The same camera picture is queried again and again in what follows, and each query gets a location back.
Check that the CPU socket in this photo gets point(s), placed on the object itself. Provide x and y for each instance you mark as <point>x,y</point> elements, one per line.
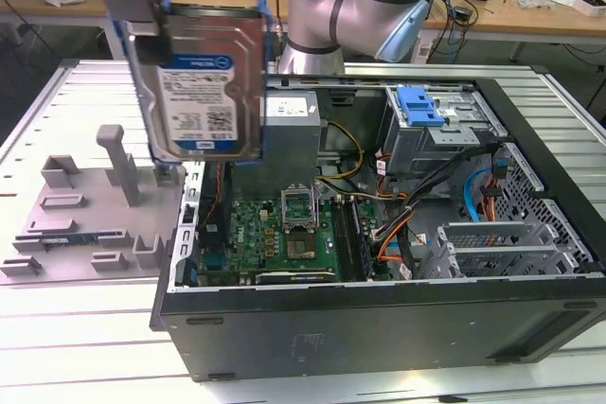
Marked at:
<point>302,249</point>

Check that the metal disk bay cage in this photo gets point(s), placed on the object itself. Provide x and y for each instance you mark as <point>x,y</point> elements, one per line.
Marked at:
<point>497,233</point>

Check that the black graphics card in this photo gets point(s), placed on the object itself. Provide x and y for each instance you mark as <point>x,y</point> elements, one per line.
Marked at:
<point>293,277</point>

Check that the black open PC case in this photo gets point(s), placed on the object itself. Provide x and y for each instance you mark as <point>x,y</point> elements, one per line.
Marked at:
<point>331,328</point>

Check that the grey parts rack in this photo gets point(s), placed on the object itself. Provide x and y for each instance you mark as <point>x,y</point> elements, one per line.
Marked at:
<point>94,215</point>

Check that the hard disk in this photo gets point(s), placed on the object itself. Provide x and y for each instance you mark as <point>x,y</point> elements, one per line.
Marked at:
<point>203,106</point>

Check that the blue plastic latch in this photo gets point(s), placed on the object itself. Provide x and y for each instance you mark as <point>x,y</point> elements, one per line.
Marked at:
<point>419,106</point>

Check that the metal optical drive cage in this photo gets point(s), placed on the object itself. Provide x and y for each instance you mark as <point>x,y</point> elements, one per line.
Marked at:
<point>426,148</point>

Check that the small white open box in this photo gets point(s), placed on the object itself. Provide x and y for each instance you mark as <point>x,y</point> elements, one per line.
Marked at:
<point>584,7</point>

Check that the RAM slot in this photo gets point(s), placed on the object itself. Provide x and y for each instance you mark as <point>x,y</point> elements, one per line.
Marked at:
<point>347,238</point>
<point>340,238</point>
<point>357,238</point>
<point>363,238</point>

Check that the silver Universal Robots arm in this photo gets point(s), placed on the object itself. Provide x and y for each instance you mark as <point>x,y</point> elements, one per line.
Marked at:
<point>360,11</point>

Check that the grey power supply unit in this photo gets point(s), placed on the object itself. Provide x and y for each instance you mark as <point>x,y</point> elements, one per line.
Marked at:
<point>289,148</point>

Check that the green motherboard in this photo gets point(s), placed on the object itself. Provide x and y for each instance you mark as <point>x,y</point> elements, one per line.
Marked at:
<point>251,233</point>

